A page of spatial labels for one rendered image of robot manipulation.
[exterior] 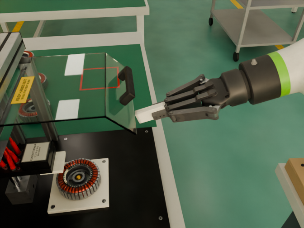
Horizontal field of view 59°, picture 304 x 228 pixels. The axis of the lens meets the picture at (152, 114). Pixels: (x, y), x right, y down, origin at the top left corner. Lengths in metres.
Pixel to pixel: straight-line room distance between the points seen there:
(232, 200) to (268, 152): 0.48
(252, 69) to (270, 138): 1.55
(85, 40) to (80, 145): 0.76
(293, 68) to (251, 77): 0.08
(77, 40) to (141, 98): 0.60
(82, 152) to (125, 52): 0.66
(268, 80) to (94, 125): 0.60
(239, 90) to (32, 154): 0.48
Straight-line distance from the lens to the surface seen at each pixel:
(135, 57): 1.30
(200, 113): 0.54
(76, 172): 0.76
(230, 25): 3.17
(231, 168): 1.81
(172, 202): 0.75
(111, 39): 1.49
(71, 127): 0.96
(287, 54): 0.58
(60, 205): 0.74
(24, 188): 0.75
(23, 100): 0.59
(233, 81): 0.55
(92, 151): 0.84
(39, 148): 0.69
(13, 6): 2.12
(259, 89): 0.56
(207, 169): 1.77
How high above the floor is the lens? 1.40
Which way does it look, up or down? 42 degrees down
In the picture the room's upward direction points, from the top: straight up
